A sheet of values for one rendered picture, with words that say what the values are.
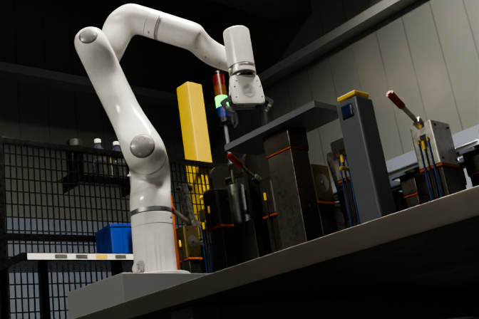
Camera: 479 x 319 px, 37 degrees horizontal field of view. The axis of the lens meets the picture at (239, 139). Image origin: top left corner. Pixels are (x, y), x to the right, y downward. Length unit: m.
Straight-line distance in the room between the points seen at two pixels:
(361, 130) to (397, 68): 2.56
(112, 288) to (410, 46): 2.86
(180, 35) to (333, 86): 2.53
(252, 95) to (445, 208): 1.21
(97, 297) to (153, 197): 0.31
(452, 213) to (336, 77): 3.67
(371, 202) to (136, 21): 0.96
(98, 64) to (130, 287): 0.70
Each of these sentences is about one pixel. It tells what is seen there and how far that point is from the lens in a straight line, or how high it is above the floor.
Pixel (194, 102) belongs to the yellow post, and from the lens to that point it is 3.67.
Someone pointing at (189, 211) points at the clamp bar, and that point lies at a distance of 2.62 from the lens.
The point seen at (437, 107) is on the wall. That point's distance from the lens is 4.15.
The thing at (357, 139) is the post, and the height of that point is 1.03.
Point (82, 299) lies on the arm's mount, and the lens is 2.03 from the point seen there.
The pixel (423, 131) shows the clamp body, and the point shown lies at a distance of 1.90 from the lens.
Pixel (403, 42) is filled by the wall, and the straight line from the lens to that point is 4.37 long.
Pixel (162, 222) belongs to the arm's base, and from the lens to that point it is 2.01.
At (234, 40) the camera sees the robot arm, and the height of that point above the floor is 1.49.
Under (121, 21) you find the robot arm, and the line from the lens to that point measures 2.27.
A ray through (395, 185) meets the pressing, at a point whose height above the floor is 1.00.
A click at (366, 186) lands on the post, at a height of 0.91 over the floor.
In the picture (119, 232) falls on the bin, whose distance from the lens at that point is 2.90.
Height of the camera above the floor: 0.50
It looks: 19 degrees up
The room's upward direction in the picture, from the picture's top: 9 degrees counter-clockwise
